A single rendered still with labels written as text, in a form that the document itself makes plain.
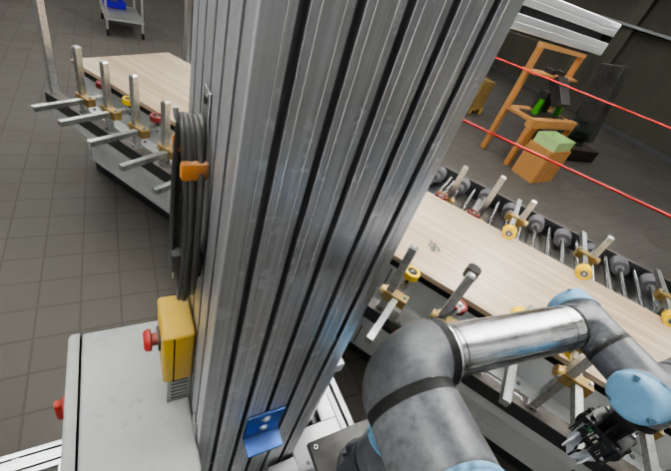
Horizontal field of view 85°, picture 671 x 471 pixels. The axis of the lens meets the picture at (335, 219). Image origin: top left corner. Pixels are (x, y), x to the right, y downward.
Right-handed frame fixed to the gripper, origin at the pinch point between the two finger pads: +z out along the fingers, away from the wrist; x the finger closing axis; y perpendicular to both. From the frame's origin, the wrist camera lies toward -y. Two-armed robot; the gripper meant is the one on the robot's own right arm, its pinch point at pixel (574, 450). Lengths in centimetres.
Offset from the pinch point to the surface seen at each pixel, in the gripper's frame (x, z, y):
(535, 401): -18, 56, -65
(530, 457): -4, 114, -100
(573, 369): -18, 31, -64
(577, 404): -9, 36, -58
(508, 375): -26, 36, -38
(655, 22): -581, -131, -1105
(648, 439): 10, 36, -75
